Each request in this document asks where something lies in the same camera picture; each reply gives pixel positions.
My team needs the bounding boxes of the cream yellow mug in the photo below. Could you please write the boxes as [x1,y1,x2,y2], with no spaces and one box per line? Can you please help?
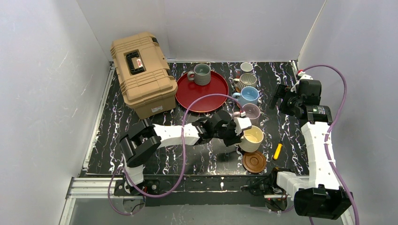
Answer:
[238,126,264,152]

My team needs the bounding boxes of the lilac textured mug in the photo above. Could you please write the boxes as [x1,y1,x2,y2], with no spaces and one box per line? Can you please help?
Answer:
[232,103,261,126]

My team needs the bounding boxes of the light blue textured mug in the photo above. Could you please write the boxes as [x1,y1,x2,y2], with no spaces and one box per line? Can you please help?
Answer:
[231,86,260,108]

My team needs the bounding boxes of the grey ribbed mug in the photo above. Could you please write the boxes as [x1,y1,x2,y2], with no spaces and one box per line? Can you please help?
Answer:
[232,73,258,92]

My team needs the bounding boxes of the grey printed mug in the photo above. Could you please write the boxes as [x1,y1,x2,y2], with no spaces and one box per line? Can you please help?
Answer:
[234,62,253,78]

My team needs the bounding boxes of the sage green mug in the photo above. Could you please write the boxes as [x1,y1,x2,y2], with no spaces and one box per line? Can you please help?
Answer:
[187,63,211,86]

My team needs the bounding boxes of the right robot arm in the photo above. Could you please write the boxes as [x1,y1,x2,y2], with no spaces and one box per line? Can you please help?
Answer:
[269,79,351,220]

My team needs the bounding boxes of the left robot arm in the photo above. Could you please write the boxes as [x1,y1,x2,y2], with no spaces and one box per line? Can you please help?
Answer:
[119,111,252,186]

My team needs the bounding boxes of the yellow marker pen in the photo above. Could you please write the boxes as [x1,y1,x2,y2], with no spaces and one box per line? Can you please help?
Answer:
[273,142,283,160]

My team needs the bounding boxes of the red round tray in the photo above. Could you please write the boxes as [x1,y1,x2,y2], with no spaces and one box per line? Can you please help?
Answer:
[176,71,229,113]

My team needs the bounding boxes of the tan plastic tool case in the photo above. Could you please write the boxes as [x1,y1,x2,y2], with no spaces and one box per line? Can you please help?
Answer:
[110,32,178,119]

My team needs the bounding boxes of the front aluminium frame rail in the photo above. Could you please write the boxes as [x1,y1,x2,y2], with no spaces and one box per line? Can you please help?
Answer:
[66,175,346,199]

